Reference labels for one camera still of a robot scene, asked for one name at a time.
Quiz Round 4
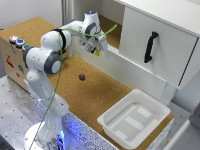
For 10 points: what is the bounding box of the green cable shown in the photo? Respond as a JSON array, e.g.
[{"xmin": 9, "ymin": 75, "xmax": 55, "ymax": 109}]
[{"xmin": 28, "ymin": 23, "xmax": 119, "ymax": 150}]

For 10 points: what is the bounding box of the red button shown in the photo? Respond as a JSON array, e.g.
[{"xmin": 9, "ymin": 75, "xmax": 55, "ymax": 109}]
[{"xmin": 9, "ymin": 34, "xmax": 19, "ymax": 44}]

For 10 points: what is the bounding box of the purple block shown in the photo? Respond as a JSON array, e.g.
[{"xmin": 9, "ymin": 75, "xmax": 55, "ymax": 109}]
[{"xmin": 78, "ymin": 73, "xmax": 86, "ymax": 81}]

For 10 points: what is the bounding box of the white plastic box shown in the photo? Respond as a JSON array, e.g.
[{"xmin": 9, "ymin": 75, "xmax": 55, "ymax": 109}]
[{"xmin": 96, "ymin": 88, "xmax": 172, "ymax": 150}]

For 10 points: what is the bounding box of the green button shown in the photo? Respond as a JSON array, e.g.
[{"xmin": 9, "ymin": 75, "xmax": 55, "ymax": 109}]
[{"xmin": 21, "ymin": 44, "xmax": 31, "ymax": 52}]

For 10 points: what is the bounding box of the white sliding door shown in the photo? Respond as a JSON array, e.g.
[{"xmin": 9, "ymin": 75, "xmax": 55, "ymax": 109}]
[{"xmin": 118, "ymin": 6, "xmax": 200, "ymax": 87}]

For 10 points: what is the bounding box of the wooden drawer box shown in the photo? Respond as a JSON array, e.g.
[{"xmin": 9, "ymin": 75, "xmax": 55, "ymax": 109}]
[{"xmin": 0, "ymin": 16, "xmax": 74, "ymax": 92}]

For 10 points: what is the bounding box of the white cabinet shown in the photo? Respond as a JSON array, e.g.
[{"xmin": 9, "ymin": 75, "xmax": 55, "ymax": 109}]
[{"xmin": 70, "ymin": 0, "xmax": 200, "ymax": 108}]

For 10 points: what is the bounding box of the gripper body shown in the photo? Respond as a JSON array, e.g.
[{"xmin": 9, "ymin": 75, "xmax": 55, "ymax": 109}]
[{"xmin": 79, "ymin": 34, "xmax": 102, "ymax": 54}]

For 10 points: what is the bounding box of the black door handle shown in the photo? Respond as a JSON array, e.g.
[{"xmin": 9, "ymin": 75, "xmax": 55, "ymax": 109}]
[{"xmin": 143, "ymin": 30, "xmax": 160, "ymax": 64}]

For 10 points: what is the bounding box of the blue button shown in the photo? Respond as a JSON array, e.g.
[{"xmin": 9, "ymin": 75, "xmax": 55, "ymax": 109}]
[{"xmin": 15, "ymin": 38, "xmax": 26, "ymax": 48}]

